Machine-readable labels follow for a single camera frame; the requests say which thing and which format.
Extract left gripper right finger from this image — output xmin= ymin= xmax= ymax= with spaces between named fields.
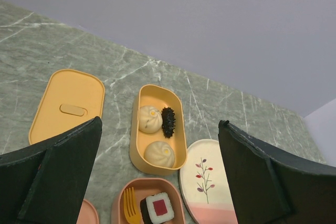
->
xmin=218 ymin=120 xmax=335 ymax=223

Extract pink and cream plate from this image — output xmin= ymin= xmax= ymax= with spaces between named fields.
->
xmin=179 ymin=139 xmax=238 ymax=224

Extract pink lunch box lid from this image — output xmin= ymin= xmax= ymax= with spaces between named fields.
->
xmin=76 ymin=199 xmax=99 ymax=224

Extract black sea cucumber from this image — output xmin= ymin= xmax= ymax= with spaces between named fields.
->
xmin=161 ymin=107 xmax=176 ymax=138

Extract pink lunch box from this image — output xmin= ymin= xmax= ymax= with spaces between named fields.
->
xmin=111 ymin=177 xmax=186 ymax=224

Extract red sushi roll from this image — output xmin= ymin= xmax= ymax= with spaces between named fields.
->
xmin=140 ymin=192 xmax=175 ymax=224

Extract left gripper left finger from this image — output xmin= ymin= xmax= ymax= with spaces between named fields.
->
xmin=1 ymin=116 xmax=102 ymax=223

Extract orange lunch box lid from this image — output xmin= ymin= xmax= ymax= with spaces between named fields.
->
xmin=28 ymin=69 xmax=105 ymax=145

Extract orange lunch box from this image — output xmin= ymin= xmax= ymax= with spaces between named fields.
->
xmin=130 ymin=84 xmax=187 ymax=176

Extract orange plastic fork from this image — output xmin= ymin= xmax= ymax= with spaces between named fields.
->
xmin=123 ymin=187 xmax=142 ymax=224

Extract steamed bun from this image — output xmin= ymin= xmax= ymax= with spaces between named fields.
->
xmin=139 ymin=105 xmax=163 ymax=134
xmin=144 ymin=141 xmax=175 ymax=168

